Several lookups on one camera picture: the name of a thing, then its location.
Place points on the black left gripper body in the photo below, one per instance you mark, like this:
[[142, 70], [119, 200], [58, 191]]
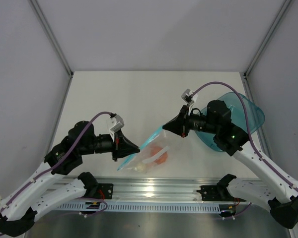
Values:
[[104, 144]]

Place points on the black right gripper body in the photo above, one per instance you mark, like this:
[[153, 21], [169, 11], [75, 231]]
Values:
[[195, 121]]

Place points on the cream toy egg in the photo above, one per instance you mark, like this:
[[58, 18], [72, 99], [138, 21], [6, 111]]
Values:
[[141, 168]]

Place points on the clear zip top bag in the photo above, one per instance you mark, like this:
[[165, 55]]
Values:
[[176, 145]]

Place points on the orange toy pumpkin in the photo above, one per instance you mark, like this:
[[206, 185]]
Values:
[[159, 154]]

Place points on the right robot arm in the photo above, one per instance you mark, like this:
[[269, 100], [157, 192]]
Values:
[[280, 198]]

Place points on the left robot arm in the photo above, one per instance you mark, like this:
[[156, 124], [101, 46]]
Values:
[[22, 209]]

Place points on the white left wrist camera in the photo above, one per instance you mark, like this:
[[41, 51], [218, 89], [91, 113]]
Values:
[[114, 124]]

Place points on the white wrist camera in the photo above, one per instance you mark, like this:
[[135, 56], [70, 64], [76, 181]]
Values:
[[114, 124], [188, 97]]

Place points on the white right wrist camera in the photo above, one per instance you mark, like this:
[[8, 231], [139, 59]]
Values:
[[188, 97]]

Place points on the aluminium mounting rail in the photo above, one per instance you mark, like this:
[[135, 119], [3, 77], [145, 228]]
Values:
[[159, 190]]

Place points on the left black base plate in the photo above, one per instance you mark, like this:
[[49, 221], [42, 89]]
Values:
[[105, 191]]

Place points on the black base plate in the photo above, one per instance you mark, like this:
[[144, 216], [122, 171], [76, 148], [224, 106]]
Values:
[[105, 191], [216, 193]]

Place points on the white slotted cable duct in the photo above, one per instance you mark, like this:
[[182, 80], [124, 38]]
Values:
[[198, 208]]

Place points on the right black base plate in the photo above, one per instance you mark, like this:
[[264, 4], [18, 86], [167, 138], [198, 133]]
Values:
[[216, 193]]

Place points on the left aluminium frame post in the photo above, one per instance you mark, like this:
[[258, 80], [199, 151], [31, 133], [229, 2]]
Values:
[[50, 36]]

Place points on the aluminium frame post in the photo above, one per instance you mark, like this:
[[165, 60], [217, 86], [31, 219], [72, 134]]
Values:
[[50, 36], [272, 30]]

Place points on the right aluminium frame post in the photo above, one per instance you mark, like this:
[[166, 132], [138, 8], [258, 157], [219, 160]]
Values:
[[272, 30]]

